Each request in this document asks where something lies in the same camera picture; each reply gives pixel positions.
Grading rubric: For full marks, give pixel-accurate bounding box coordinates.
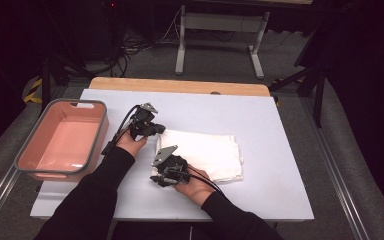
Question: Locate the hand-held gripper black cable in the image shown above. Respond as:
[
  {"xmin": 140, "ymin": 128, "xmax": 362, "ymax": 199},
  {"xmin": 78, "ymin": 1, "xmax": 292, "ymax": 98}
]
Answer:
[
  {"xmin": 165, "ymin": 167, "xmax": 226, "ymax": 198},
  {"xmin": 100, "ymin": 104, "xmax": 142, "ymax": 156}
]

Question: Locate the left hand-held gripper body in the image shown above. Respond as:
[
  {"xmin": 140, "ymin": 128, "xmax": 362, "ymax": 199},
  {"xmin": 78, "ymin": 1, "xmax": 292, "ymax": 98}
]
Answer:
[{"xmin": 126, "ymin": 102, "xmax": 159, "ymax": 141}]

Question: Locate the white board table cover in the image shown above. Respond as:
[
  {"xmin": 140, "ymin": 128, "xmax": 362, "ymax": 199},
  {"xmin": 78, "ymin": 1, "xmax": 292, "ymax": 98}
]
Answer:
[{"xmin": 29, "ymin": 88, "xmax": 315, "ymax": 223}]

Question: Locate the person's right hand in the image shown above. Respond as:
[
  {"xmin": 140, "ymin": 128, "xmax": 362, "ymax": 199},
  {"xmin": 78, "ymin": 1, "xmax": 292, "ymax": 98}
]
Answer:
[{"xmin": 174, "ymin": 164, "xmax": 216, "ymax": 207}]

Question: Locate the aluminium rail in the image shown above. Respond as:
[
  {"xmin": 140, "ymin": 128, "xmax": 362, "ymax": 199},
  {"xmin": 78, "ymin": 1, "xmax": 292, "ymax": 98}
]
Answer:
[
  {"xmin": 0, "ymin": 164, "xmax": 23, "ymax": 234},
  {"xmin": 301, "ymin": 96, "xmax": 370, "ymax": 240}
]

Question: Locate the person's torso dark clothing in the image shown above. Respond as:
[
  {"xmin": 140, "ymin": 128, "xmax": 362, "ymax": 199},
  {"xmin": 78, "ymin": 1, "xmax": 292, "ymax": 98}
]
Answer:
[{"xmin": 111, "ymin": 221, "xmax": 216, "ymax": 240}]

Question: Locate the pink basket with grey rim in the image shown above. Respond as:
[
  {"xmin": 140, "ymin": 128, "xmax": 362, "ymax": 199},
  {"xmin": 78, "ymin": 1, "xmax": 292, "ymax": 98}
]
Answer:
[{"xmin": 14, "ymin": 98, "xmax": 110, "ymax": 183}]

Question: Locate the yellow black striped tape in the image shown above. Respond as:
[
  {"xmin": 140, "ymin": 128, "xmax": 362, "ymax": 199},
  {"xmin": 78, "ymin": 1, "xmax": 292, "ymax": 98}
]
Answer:
[{"xmin": 22, "ymin": 78, "xmax": 44, "ymax": 104}]

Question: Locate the wooden table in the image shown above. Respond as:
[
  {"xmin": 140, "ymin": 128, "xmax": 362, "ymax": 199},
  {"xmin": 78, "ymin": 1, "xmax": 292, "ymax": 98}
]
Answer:
[{"xmin": 88, "ymin": 76, "xmax": 271, "ymax": 98}]

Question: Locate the bundle of black floor cables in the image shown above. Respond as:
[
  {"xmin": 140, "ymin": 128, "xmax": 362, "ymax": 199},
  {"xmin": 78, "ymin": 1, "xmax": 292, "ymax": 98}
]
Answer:
[{"xmin": 89, "ymin": 6, "xmax": 184, "ymax": 78}]

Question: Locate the left hand-held gripper black cable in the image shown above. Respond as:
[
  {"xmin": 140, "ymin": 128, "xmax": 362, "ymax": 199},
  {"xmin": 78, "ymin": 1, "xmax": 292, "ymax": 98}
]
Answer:
[{"xmin": 100, "ymin": 104, "xmax": 142, "ymax": 156}]

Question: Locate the person's left hand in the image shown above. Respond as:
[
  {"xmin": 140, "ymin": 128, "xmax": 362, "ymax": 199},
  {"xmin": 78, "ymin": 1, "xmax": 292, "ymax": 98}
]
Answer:
[{"xmin": 115, "ymin": 129, "xmax": 148, "ymax": 158}]

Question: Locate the white child's shirt chick print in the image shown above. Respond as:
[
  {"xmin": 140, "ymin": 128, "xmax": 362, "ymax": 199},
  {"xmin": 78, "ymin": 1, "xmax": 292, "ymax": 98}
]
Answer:
[{"xmin": 151, "ymin": 129, "xmax": 244, "ymax": 184}]

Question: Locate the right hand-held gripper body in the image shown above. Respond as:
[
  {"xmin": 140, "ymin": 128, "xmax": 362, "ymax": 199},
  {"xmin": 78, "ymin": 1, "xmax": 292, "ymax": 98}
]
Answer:
[{"xmin": 151, "ymin": 144, "xmax": 192, "ymax": 188}]

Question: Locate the black metal stand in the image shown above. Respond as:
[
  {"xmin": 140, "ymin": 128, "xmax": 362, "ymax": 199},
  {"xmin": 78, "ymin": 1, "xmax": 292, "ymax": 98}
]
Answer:
[
  {"xmin": 268, "ymin": 19, "xmax": 329, "ymax": 128},
  {"xmin": 39, "ymin": 49, "xmax": 96, "ymax": 114}
]

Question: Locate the grey metal desk frame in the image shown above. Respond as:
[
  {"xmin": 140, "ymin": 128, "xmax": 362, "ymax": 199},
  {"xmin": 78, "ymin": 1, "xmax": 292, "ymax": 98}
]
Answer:
[{"xmin": 174, "ymin": 4, "xmax": 271, "ymax": 80}]

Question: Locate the right hand-held gripper black cable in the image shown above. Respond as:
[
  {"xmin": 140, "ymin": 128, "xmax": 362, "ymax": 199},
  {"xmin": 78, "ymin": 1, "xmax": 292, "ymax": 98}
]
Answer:
[{"xmin": 165, "ymin": 167, "xmax": 226, "ymax": 198}]

